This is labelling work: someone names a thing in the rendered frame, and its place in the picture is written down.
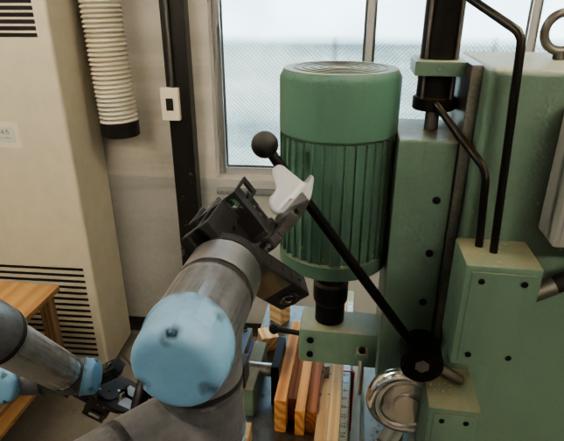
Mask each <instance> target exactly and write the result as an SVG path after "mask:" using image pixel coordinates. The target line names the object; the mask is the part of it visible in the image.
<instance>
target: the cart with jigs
mask: <svg viewBox="0 0 564 441"><path fill-rule="evenodd" d="M59 291H60V289H59V285H50V284H39V283H17V282H6V281H0V299H2V300H3V301H5V302H6V303H8V304H10V305H12V306H13V307H15V308H16V309H18V310H19V311H20V312H22V313H23V314H24V316H25V318H26V320H27V322H28V321H29V320H30V319H31V318H32V317H33V316H34V315H35V314H36V313H37V312H38V311H40V315H41V318H42V323H43V327H44V330H45V336H46V337H47V338H49V339H50V340H52V341H54V342H55V343H57V344H59V345H60V346H62V347H64V342H63V339H62V334H61V330H60V326H59V319H58V314H57V310H56V306H55V302H54V298H53V297H54V296H55V295H56V294H57V293H58V292H59ZM64 348H65V347H64ZM35 397H36V395H19V396H18V397H17V398H16V399H14V400H12V401H11V402H8V403H6V404H4V405H0V440H1V439H2V438H3V437H4V435H5V434H6V433H7V432H8V430H9V429H10V428H11V426H12V425H13V424H14V423H15V422H16V421H17V420H18V419H19V417H20V416H21V415H22V414H23V412H24V411H25V410H26V408H27V407H28V406H29V405H30V404H31V402H32V401H33V400H34V398H35Z"/></svg>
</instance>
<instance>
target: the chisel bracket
mask: <svg viewBox="0 0 564 441"><path fill-rule="evenodd" d="M315 312H316V309H315V308H304V309H303V315H302V319H301V324H300V329H299V360H300V361H314V362H322V363H331V364H340V365H349V366H357V365H358V364H359V361H358V360H356V347H367V348H368V358H367V361H365V362H364V367H367V368H375V361H376V352H377V343H378V320H377V314H376V313H365V312H355V311H345V313H344V320H343V322H342V323H341V324H339V325H334V326H327V325H322V324H320V323H318V322H317V321H316V319H315Z"/></svg>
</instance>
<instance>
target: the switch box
mask: <svg viewBox="0 0 564 441"><path fill-rule="evenodd" d="M539 229H540V231H541V232H542V233H543V235H544V236H545V237H546V238H547V239H548V241H549V242H550V243H551V245H552V246H553V247H556V248H564V116H563V120H562V124H561V131H560V134H559V139H558V143H557V147H556V151H555V154H554V161H553V165H552V170H551V173H550V178H549V181H548V185H547V192H546V197H545V200H544V204H543V208H542V212H541V216H540V223H539Z"/></svg>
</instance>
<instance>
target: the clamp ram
mask: <svg viewBox="0 0 564 441"><path fill-rule="evenodd" d="M285 350H286V338H284V337H279V338H278V340H277V344H276V348H275V354H274V358H273V361H272V363H267V362H259V361H249V366H250V367H258V368H259V369H260V375H261V376H270V377H271V405H273V406H275V393H276V389H277V385H278V382H279V377H280V373H281V369H282V363H283V358H284V354H285Z"/></svg>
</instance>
